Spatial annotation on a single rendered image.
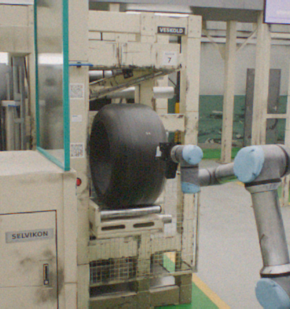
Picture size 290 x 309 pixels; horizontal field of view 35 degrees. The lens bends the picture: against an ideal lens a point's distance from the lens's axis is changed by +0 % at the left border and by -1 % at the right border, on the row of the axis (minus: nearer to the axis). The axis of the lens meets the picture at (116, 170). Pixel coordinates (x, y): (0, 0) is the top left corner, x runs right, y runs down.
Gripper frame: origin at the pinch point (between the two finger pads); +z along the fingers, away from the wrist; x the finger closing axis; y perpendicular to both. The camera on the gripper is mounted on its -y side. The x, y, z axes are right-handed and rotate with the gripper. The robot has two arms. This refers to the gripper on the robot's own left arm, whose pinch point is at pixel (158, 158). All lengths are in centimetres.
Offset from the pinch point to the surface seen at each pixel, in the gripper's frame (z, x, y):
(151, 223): 27.6, -7.5, -35.2
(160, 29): 76, -36, 80
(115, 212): 23.8, 13.6, -27.5
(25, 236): -54, 69, -21
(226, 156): 645, -440, -20
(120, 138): 11.8, 14.3, 9.2
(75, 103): 24.9, 33.0, 27.1
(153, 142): 9.5, -1.4, 7.3
